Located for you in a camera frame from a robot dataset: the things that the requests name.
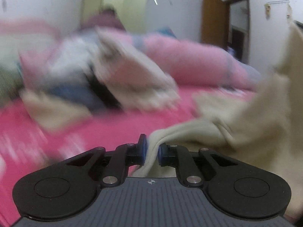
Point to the cream sweater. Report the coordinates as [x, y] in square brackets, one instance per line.
[52, 113]

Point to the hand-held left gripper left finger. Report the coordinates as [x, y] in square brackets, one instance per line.
[142, 152]

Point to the cream zip hoodie black trim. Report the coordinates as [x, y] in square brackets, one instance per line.
[248, 123]

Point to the pink floral blanket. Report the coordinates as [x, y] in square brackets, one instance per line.
[118, 127]

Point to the black garment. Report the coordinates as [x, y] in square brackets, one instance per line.
[101, 92]

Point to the pink rolled quilt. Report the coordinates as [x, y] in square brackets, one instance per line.
[189, 59]

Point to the maroon cloth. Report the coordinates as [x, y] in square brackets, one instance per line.
[104, 20]

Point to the teal blue cloth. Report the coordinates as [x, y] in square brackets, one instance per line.
[167, 32]

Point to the blue jeans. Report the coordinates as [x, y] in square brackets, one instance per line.
[75, 94]

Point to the wall hook rack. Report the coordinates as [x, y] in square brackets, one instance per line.
[267, 8]

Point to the dark wooden door frame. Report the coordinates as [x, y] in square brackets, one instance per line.
[247, 28]

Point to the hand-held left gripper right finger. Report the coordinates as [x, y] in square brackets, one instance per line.
[161, 155]

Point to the green patterned cloth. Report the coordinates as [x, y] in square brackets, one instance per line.
[9, 82]

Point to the wooden door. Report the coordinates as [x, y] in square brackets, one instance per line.
[214, 19]

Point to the pale yellow wardrobe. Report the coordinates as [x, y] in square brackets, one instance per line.
[127, 11]

